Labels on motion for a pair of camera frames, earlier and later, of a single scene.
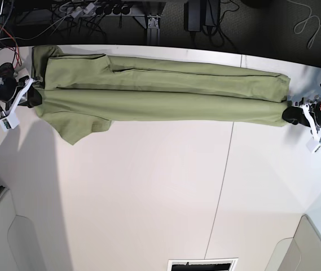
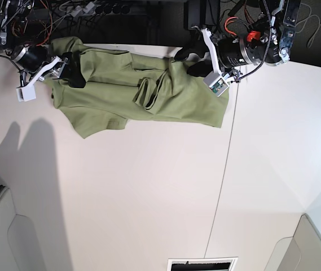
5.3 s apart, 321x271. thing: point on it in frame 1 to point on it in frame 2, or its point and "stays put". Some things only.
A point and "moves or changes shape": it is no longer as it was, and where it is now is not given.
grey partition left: x=8 y=241 stays put
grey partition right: x=306 y=251 stays put
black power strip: x=118 y=8 stays put
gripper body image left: x=5 y=89 to x=38 y=64
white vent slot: x=212 y=264 stays put
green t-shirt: x=83 y=94 moves or changes shape
